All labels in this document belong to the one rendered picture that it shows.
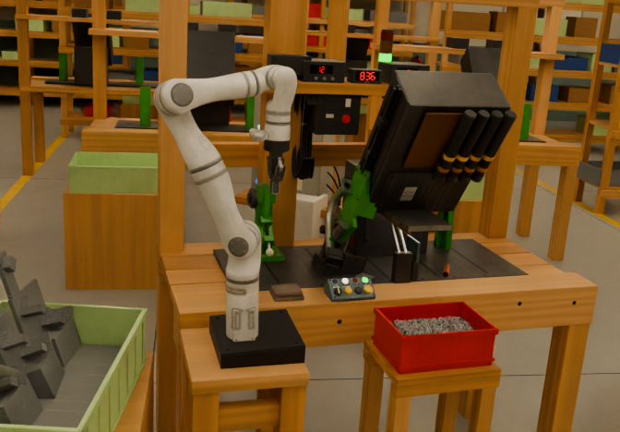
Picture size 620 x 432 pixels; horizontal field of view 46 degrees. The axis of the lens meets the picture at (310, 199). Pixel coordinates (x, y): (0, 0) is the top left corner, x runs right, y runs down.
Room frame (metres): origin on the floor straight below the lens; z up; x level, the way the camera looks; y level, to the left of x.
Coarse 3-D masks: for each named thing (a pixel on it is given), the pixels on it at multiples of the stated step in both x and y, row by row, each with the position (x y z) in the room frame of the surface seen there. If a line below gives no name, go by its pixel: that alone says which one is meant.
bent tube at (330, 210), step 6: (342, 180) 2.53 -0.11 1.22; (348, 180) 2.54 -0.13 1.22; (342, 186) 2.51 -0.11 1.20; (348, 186) 2.54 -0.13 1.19; (336, 192) 2.55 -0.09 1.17; (342, 192) 2.53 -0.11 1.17; (348, 192) 2.51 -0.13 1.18; (330, 198) 2.58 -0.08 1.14; (336, 198) 2.56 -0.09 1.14; (330, 204) 2.57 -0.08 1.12; (336, 204) 2.57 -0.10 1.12; (330, 210) 2.57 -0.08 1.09; (330, 216) 2.56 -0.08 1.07; (330, 222) 2.54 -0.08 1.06; (330, 228) 2.52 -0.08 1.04; (330, 246) 2.46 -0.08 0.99
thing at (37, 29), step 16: (0, 0) 11.12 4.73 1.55; (32, 0) 11.26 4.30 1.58; (48, 0) 11.32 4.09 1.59; (0, 32) 11.08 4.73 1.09; (16, 32) 11.11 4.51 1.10; (32, 32) 11.18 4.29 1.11; (48, 32) 11.24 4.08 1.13; (32, 48) 11.60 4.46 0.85; (0, 64) 11.07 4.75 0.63; (16, 64) 11.11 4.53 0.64; (32, 64) 11.15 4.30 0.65; (48, 64) 11.19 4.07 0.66; (128, 64) 11.72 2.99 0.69; (32, 96) 11.60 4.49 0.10; (48, 96) 11.19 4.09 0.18; (80, 96) 11.27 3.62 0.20; (112, 96) 11.35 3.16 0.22
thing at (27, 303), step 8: (24, 296) 1.77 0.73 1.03; (24, 304) 1.76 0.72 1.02; (32, 304) 1.78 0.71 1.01; (40, 304) 1.75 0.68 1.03; (24, 312) 1.74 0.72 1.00; (32, 312) 1.74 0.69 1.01; (40, 312) 1.74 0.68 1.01; (48, 312) 1.84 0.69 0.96; (48, 320) 1.82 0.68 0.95; (56, 320) 1.82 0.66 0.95; (64, 320) 1.83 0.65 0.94
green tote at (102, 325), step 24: (96, 312) 1.90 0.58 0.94; (120, 312) 1.90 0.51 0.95; (144, 312) 1.89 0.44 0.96; (96, 336) 1.90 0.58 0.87; (120, 336) 1.90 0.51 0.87; (144, 336) 1.89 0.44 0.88; (120, 360) 1.61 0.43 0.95; (144, 360) 1.88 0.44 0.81; (120, 384) 1.63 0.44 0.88; (96, 408) 1.41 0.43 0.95; (120, 408) 1.62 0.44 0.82
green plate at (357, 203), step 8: (360, 176) 2.50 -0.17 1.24; (368, 176) 2.45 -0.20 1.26; (352, 184) 2.53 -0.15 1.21; (360, 184) 2.48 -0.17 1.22; (368, 184) 2.47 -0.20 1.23; (352, 192) 2.51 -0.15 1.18; (360, 192) 2.46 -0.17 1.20; (368, 192) 2.47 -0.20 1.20; (352, 200) 2.49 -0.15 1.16; (360, 200) 2.44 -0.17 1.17; (368, 200) 2.47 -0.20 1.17; (344, 208) 2.53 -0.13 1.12; (352, 208) 2.47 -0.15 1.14; (360, 208) 2.46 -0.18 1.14; (368, 208) 2.47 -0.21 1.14; (376, 208) 2.48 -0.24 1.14; (344, 216) 2.50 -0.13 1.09; (352, 216) 2.44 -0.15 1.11; (368, 216) 2.47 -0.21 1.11
